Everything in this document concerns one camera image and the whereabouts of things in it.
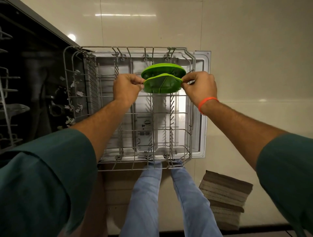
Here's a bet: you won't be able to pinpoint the orange thread wristband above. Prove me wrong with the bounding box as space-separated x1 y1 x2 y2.
198 96 220 115

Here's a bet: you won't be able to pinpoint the round green plate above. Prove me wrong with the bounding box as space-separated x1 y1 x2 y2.
141 63 187 80

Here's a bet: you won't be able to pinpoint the green leaf-shaped plate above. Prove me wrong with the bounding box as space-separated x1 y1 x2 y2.
142 73 183 94

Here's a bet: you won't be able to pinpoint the person's left hand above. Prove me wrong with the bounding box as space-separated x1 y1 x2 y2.
113 74 145 108

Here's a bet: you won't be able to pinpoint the person's right forearm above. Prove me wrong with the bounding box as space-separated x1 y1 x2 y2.
201 100 289 171

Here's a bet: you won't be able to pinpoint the wire dish rack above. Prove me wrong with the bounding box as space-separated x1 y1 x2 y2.
63 46 197 172
0 25 31 149

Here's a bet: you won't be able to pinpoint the silver dishwasher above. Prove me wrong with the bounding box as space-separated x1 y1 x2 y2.
0 0 212 163

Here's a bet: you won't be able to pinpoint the green shirt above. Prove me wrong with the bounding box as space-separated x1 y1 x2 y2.
0 128 313 237

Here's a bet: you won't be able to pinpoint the white paper scraps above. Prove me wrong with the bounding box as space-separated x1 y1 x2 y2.
58 69 85 129

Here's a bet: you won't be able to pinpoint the striped brown floor mat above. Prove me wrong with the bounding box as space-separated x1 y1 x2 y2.
198 170 254 231

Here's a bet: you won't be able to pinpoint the person's right hand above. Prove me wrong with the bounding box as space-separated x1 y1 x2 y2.
181 71 218 108

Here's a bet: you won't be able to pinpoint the person's left forearm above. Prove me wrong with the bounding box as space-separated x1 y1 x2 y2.
69 99 134 163

